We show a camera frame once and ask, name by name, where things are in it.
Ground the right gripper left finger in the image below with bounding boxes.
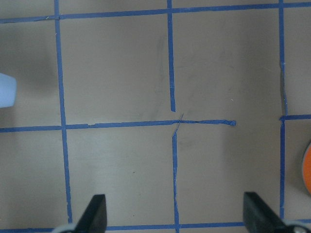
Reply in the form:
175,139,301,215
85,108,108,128
54,194,108,233

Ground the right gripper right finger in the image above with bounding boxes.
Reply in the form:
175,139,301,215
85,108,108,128
243,192,311,233

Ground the orange can with silver lid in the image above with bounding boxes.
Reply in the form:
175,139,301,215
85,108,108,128
301,142,311,195

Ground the light blue plastic cup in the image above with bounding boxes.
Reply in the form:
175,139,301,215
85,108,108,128
0,73,17,108

